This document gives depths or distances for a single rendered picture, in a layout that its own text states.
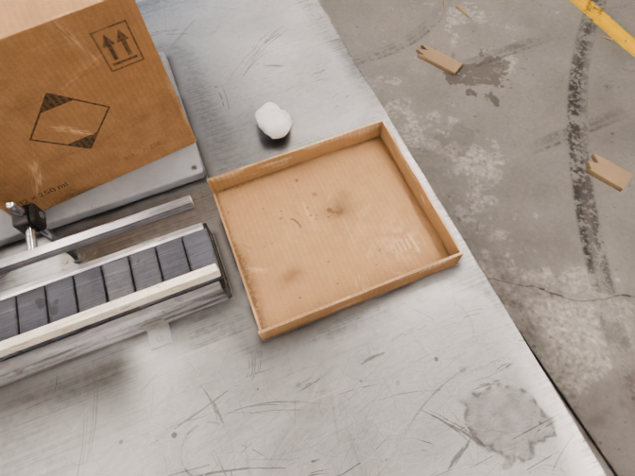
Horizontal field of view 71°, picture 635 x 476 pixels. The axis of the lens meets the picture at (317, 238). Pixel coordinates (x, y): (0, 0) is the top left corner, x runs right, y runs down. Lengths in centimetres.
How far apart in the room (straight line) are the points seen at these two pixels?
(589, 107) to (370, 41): 97
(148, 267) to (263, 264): 16
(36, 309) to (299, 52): 62
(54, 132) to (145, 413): 39
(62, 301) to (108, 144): 23
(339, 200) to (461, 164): 117
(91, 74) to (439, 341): 57
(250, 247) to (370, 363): 24
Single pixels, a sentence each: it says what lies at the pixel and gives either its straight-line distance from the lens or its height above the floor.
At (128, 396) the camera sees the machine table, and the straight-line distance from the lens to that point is 67.
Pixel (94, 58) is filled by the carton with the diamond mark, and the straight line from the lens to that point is 64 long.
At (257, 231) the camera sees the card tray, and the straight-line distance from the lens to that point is 69.
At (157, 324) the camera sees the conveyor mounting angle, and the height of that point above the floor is 85.
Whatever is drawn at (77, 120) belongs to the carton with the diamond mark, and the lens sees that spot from 69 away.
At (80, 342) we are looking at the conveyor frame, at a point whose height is 87.
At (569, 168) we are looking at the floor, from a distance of 197.
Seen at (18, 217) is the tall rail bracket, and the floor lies 97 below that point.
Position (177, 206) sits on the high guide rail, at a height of 96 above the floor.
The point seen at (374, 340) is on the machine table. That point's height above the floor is 83.
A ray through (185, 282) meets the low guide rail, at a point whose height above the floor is 91.
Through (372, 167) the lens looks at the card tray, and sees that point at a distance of 74.
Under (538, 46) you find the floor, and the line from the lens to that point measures 238.
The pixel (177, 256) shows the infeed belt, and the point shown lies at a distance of 65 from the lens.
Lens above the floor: 144
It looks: 64 degrees down
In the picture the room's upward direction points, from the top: 5 degrees counter-clockwise
